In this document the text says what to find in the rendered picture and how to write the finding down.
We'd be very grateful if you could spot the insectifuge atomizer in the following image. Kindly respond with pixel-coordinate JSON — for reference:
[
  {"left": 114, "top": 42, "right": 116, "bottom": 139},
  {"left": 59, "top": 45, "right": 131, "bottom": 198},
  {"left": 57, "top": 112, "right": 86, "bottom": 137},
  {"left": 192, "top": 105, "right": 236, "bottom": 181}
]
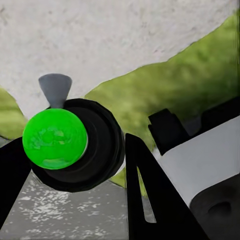
[{"left": 22, "top": 73, "right": 126, "bottom": 193}]

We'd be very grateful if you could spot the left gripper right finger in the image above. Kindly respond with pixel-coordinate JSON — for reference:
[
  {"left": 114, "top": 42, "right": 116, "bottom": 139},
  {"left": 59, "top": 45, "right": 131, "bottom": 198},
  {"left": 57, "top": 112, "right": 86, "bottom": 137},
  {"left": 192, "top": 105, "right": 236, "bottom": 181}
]
[{"left": 125, "top": 133, "right": 210, "bottom": 240}]

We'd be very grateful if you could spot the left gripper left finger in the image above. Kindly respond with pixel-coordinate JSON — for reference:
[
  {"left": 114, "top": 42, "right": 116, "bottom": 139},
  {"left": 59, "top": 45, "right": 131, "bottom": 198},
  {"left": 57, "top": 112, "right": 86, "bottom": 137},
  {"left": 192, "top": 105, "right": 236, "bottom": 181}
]
[{"left": 0, "top": 137, "right": 32, "bottom": 230}]

